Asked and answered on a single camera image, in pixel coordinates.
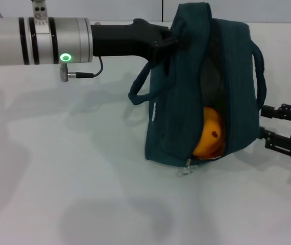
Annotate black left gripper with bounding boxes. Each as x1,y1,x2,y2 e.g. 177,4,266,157
91,18,180,63

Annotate orange pear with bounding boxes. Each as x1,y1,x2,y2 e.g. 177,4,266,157
192,106,226,158

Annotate dark teal fabric bag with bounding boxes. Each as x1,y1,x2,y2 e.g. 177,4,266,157
128,2,267,179

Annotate black arm connector cable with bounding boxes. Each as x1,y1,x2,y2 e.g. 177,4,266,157
67,56,104,79

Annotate metal zipper pull ring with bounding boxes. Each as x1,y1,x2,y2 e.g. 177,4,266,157
177,158,195,179

